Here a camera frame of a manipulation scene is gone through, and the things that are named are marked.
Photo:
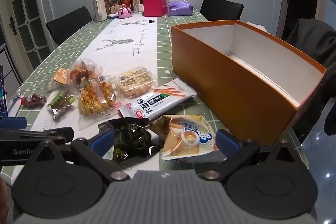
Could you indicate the small white cup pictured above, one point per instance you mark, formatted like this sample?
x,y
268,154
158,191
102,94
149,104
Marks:
x,y
141,8

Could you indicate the white drawer cabinet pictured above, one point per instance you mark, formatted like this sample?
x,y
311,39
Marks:
x,y
5,64

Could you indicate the dark blue printed object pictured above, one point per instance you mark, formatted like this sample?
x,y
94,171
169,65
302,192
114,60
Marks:
x,y
2,92

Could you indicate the black snack packet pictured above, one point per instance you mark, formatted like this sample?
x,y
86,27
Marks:
x,y
131,137

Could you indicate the orange label snack packet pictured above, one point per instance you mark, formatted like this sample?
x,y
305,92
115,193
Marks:
x,y
61,76

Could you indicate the pale blue flat box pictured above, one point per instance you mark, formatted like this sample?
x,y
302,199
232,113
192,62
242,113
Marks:
x,y
113,16

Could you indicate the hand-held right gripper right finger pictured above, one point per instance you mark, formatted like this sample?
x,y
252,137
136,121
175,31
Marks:
x,y
227,142

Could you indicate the dark jacket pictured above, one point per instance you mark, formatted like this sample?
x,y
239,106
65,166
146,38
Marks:
x,y
315,37

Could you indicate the clear packet of brown balls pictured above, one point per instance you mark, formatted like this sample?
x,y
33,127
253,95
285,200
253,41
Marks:
x,y
32,100

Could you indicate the white printed table runner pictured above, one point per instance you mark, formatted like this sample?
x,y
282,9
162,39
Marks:
x,y
123,56

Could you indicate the white spicy strip packet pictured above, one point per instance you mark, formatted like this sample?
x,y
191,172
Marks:
x,y
157,100

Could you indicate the purple tissue pack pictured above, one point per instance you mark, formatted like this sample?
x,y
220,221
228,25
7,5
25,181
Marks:
x,y
179,7

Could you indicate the clear yellow fried snack packet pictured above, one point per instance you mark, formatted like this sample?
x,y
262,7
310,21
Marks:
x,y
95,96

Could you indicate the small white radio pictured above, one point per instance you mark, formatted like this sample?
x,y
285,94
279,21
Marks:
x,y
116,9

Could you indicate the pink round toy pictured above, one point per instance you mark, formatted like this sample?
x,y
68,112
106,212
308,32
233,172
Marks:
x,y
124,12

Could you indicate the clear puffed rice cake packet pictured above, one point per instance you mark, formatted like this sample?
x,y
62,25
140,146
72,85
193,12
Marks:
x,y
135,83

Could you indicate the glass pane door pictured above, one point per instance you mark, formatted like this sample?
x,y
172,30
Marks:
x,y
23,3

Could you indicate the brown wooden ornament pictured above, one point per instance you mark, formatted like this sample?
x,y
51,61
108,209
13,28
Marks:
x,y
107,5

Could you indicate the green label snack packet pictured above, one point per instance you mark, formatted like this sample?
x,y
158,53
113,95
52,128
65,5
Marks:
x,y
59,100

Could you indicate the orange cardboard box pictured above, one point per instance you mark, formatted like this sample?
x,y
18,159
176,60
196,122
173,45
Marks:
x,y
236,87

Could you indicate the yellow white biscuit packet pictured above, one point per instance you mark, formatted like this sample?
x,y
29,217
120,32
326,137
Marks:
x,y
181,144

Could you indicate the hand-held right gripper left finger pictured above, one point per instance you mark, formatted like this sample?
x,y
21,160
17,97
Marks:
x,y
101,142

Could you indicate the black dining chair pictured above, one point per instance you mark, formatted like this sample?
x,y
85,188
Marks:
x,y
68,24
220,8

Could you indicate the white thermos bottle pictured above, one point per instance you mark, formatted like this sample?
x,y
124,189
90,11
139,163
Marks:
x,y
99,7

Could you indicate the pink gift box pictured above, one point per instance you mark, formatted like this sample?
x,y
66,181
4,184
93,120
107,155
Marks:
x,y
155,6

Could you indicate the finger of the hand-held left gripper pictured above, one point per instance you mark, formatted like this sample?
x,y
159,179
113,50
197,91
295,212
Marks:
x,y
13,123
64,134

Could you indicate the clear dried fruit mix packet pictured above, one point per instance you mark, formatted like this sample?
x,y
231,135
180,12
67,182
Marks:
x,y
81,73

